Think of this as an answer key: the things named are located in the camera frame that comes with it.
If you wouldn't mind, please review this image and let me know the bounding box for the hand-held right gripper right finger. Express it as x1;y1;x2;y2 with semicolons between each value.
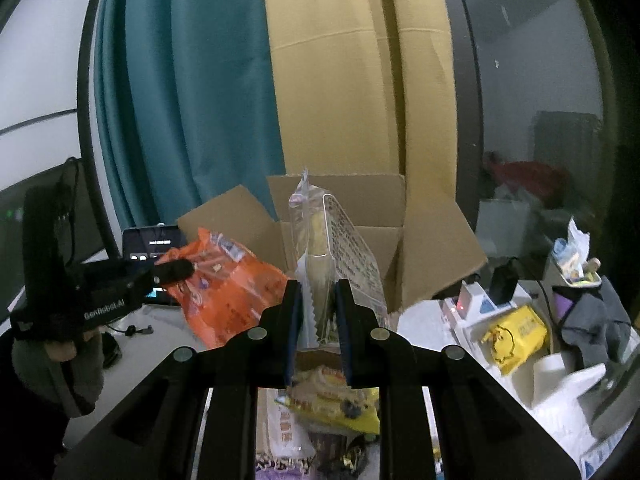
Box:
334;279;583;480

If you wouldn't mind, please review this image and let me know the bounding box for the clear snack packet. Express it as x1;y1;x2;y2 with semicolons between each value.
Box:
287;167;389;352

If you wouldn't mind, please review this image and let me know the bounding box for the black power adapter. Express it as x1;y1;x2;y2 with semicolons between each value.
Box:
489;259;522;306

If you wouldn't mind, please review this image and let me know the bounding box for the dark cabinet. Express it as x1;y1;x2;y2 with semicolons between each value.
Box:
532;110;602;172

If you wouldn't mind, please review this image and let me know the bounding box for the white plastic bag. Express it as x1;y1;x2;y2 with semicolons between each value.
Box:
552;217;592;267

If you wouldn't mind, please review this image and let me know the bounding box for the black earphone cable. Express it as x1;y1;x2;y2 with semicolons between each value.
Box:
106;323;157;338

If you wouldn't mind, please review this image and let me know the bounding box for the beige snack packet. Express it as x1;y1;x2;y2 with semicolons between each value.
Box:
257;388;317;462

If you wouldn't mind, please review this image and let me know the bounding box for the yellow snack packet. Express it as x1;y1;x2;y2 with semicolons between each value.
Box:
274;365;381;436

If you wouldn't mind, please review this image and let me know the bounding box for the white small container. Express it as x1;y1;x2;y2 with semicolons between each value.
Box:
550;255;602;289

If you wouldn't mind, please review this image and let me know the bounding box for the dark brown snack packet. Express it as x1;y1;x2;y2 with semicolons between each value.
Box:
309;430;352;477

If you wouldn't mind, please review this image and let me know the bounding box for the white device with red light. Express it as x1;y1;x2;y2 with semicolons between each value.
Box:
444;280;499;334

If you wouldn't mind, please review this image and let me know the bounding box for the white tissue roll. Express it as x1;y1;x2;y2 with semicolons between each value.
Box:
532;350;622;412

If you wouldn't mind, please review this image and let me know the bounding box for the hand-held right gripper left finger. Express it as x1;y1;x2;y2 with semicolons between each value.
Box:
52;279;303;480

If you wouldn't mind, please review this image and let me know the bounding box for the person's left hand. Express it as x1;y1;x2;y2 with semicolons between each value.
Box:
42;337;81;364

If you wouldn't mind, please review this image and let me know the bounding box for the yellow crinkled packet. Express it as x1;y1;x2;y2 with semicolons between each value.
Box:
481;305;552;377

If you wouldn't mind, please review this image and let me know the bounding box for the black window frame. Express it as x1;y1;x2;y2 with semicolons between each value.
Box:
435;0;487;208
76;0;128;263

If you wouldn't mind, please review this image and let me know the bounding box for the orange snack packet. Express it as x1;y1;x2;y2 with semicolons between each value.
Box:
155;227;289;352

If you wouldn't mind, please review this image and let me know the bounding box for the black gold candy wrapper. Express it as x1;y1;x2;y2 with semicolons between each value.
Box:
340;439;372;477

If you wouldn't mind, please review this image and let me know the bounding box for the red bag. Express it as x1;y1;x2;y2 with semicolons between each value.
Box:
487;160;569;207

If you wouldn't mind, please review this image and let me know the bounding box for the white paper bag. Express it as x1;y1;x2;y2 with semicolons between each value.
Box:
475;198;534;257

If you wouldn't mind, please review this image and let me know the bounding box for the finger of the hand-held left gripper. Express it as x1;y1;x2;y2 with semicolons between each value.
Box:
150;259;196;287

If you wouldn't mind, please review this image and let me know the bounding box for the person's left forearm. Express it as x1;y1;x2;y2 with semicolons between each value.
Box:
11;332;107;419

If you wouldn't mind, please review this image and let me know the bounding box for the grey cloth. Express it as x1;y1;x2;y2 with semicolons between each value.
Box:
559;276;634;369

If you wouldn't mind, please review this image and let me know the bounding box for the teal curtain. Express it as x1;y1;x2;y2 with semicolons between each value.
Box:
92;0;287;232

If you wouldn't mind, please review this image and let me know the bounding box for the black tablet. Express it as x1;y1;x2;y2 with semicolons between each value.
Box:
122;225;187;307

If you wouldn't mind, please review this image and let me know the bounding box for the yellow curtain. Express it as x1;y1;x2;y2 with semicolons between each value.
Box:
260;0;459;202

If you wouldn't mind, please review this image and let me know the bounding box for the cardboard box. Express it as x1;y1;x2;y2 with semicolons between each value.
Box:
176;172;488;371

